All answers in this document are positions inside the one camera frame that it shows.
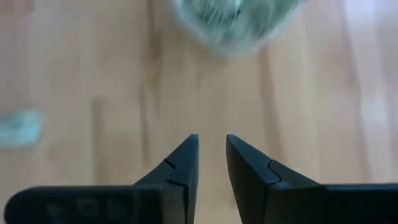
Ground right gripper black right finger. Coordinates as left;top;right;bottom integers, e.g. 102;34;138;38
225;134;398;224

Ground clear plastic container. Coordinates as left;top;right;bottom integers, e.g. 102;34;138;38
170;0;307;60

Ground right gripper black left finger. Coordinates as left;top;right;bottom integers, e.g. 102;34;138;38
4;134;200;224

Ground green white stevia packet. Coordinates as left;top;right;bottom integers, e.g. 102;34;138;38
0;108;44;147

